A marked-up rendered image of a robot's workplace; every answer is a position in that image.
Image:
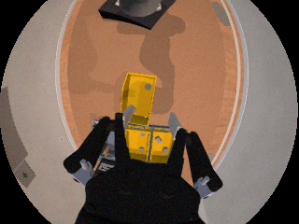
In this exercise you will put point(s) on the dark grey metal shelf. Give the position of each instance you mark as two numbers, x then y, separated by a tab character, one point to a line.
110	140

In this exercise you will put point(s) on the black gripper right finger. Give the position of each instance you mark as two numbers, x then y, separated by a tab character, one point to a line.
204	178

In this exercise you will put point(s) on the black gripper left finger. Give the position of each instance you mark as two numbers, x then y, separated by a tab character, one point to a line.
80	164

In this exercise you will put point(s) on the yellow bin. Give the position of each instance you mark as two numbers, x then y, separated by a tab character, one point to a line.
134	93
157	152
134	141

